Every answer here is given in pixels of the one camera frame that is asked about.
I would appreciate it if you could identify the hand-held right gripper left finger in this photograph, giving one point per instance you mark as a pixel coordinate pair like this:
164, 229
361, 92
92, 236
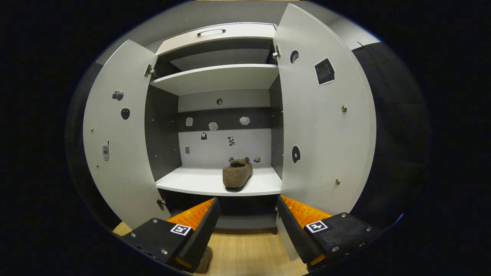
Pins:
201, 235

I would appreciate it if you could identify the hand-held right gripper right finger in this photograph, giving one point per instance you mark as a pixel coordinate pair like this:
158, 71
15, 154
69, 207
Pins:
295, 234

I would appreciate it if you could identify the brown fuzzy shoe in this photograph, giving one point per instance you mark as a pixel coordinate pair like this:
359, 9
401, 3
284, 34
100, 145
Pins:
236, 176
206, 260

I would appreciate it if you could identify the white shoe cabinet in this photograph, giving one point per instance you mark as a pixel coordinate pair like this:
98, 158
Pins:
191, 182

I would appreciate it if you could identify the white cabinet door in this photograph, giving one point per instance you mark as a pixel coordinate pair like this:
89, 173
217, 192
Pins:
122, 168
318, 134

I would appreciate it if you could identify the white cabinet drawer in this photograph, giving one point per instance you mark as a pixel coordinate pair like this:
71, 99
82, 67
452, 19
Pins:
245, 32

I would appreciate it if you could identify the black backdrop cloth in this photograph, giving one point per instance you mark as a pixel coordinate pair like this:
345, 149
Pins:
399, 134

